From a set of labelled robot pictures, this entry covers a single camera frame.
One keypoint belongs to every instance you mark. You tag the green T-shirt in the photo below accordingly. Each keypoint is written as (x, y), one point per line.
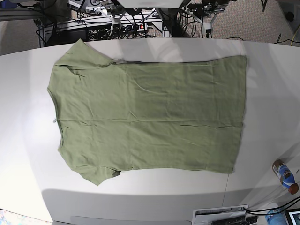
(115, 117)

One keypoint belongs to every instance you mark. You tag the white tray with black device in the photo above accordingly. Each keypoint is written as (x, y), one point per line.
(230, 215)

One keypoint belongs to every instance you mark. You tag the brown bottle blue label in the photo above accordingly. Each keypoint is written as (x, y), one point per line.
(285, 176)

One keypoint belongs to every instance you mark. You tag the blue water bottle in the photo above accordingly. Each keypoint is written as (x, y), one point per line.
(275, 217)

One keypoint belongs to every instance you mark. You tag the laptop screen corner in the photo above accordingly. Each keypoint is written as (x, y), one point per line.
(293, 216)

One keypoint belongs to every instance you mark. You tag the white power strip red switch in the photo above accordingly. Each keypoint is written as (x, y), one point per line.
(132, 27)

